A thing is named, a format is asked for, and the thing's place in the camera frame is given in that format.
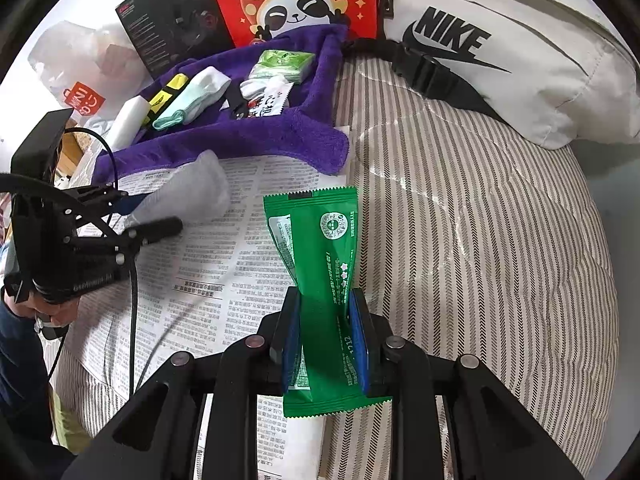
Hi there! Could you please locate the white persimmon snack packet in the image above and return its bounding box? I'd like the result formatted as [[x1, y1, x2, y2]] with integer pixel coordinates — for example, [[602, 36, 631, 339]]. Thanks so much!
[[248, 78, 294, 117]]

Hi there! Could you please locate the white knotted cloth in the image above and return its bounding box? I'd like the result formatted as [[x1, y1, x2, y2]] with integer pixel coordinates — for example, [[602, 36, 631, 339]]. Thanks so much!
[[240, 75, 294, 101]]

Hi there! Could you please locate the white Nike waist bag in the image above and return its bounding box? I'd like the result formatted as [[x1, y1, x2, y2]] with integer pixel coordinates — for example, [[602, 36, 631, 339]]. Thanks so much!
[[359, 0, 639, 148]]

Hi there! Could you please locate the printed newspaper sheet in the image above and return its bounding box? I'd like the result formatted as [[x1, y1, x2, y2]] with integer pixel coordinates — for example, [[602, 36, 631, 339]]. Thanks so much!
[[53, 156, 346, 452]]

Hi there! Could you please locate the purple fleece towel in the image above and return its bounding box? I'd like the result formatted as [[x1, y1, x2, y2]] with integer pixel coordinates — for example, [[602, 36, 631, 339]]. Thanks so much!
[[91, 24, 349, 184]]

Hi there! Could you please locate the green snack packet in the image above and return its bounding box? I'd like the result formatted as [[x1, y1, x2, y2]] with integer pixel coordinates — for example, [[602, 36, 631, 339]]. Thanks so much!
[[264, 186, 390, 418]]

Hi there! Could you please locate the grey white sock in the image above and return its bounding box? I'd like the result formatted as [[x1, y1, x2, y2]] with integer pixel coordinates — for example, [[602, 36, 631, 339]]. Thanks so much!
[[125, 151, 231, 228]]

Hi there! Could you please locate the striped beige cushion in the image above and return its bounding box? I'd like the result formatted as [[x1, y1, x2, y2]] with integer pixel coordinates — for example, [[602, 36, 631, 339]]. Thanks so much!
[[334, 58, 618, 474]]

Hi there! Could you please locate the green tissue pack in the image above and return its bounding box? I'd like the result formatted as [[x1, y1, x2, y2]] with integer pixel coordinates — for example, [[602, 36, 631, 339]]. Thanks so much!
[[247, 49, 316, 84]]

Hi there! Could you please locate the white Miniso plastic bag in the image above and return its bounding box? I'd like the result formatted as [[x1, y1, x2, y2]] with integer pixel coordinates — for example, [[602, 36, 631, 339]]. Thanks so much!
[[28, 21, 151, 133]]

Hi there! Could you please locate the black headset box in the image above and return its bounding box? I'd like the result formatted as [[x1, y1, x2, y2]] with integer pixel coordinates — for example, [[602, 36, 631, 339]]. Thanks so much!
[[116, 0, 234, 79]]

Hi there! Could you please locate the person's left hand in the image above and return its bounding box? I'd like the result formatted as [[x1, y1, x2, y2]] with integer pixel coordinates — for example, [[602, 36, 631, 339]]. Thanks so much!
[[3, 292, 80, 326]]

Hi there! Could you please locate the yellow black pouch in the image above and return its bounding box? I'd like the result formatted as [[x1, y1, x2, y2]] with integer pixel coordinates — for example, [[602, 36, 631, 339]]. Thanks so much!
[[142, 73, 189, 126]]

